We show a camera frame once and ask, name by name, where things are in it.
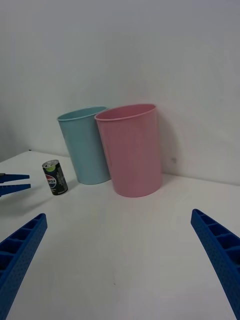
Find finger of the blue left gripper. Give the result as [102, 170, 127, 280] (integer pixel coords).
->
[0, 172, 30, 183]
[0, 183, 32, 198]

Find pink plastic bin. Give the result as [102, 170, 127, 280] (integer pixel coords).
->
[94, 103, 164, 198]

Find pale blue plastic bin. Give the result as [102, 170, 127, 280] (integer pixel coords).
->
[56, 106, 112, 185]

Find black drink can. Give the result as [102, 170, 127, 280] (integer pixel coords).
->
[41, 159, 69, 196]

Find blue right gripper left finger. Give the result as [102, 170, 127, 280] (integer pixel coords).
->
[0, 212, 48, 320]

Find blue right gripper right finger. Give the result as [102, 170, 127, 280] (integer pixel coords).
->
[190, 208, 240, 320]

